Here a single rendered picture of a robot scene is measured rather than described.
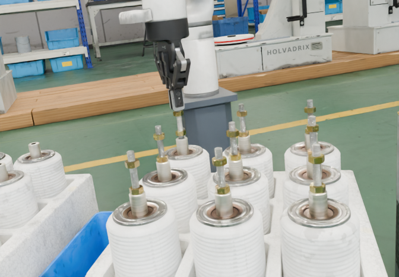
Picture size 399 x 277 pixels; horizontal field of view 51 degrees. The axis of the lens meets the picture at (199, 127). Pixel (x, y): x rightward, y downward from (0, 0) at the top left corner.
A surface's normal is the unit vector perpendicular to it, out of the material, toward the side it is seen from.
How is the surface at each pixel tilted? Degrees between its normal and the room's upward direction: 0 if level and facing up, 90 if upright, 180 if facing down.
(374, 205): 0
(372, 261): 0
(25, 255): 90
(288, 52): 90
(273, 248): 0
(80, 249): 88
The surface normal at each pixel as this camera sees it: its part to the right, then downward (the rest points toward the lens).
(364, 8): -0.95, 0.18
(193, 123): -0.47, 0.30
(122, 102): 0.29, 0.22
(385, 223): -0.11, -0.96
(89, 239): 0.97, -0.08
